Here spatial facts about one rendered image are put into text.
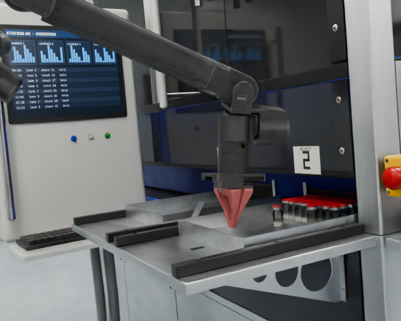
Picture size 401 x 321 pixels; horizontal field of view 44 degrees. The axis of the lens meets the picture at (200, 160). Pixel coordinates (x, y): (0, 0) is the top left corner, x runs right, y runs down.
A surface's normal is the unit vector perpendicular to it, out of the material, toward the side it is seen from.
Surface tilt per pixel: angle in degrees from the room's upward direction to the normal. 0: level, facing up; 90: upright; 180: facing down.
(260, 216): 90
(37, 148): 90
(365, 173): 90
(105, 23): 101
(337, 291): 90
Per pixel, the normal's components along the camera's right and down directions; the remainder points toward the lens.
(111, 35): 0.16, 0.33
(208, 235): -0.88, 0.11
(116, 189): 0.52, 0.01
